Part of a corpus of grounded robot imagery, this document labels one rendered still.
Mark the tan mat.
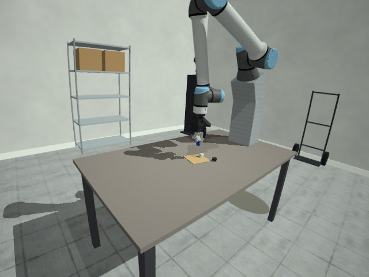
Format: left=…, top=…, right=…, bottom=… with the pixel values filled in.
left=184, top=154, right=210, bottom=164

